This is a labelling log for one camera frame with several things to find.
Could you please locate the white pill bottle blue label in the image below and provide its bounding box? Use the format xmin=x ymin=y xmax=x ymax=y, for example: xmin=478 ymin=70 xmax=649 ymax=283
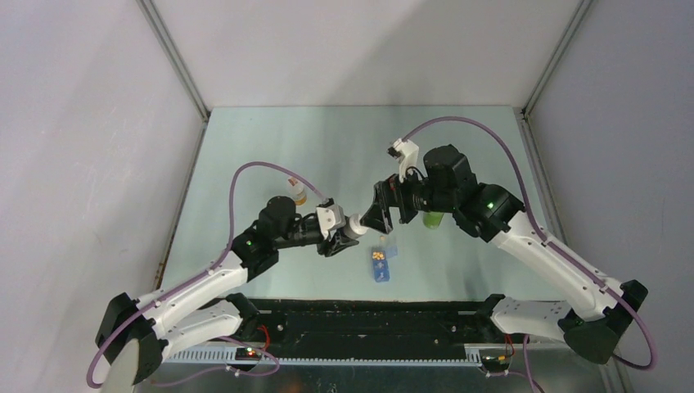
xmin=344 ymin=214 xmax=369 ymax=239

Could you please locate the right control board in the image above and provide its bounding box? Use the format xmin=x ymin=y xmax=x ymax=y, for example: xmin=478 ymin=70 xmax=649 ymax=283
xmin=480 ymin=355 xmax=512 ymax=368

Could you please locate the right aluminium frame post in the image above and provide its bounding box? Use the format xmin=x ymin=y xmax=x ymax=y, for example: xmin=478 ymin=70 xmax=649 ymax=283
xmin=521 ymin=0 xmax=595 ymax=121

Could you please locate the left aluminium frame post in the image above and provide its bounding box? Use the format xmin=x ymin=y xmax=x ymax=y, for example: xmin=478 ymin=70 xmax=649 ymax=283
xmin=136 ymin=0 xmax=211 ymax=122

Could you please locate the white bottle orange label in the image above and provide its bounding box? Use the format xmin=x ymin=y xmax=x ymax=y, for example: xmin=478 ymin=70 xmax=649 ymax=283
xmin=287 ymin=177 xmax=308 ymax=206

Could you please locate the aluminium frame post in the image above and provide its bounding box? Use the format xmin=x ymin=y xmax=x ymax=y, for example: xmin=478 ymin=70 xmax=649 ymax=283
xmin=136 ymin=0 xmax=211 ymax=122
xmin=521 ymin=0 xmax=595 ymax=121

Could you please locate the control board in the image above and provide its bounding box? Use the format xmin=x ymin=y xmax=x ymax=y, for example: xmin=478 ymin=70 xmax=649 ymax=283
xmin=234 ymin=347 xmax=264 ymax=361
xmin=480 ymin=355 xmax=512 ymax=368

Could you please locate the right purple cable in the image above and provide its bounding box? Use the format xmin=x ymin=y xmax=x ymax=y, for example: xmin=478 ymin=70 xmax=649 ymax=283
xmin=401 ymin=115 xmax=658 ymax=371

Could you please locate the green pill bottle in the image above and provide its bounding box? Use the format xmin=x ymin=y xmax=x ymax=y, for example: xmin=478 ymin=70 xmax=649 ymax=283
xmin=422 ymin=212 xmax=445 ymax=229

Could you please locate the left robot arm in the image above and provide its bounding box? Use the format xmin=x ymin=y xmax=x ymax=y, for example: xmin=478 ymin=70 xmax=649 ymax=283
xmin=88 ymin=196 xmax=368 ymax=388

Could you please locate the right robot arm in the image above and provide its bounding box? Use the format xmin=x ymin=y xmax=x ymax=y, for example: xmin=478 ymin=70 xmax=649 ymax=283
xmin=349 ymin=142 xmax=647 ymax=364

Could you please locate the blue pill organizer box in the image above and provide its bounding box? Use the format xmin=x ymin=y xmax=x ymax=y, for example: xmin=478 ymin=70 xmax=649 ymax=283
xmin=370 ymin=246 xmax=398 ymax=282

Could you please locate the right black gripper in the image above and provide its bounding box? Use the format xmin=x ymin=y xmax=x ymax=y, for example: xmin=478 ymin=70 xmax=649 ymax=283
xmin=359 ymin=160 xmax=457 ymax=235

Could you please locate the left control board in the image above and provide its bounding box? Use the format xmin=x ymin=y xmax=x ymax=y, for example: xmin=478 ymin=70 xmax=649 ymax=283
xmin=234 ymin=347 xmax=264 ymax=361

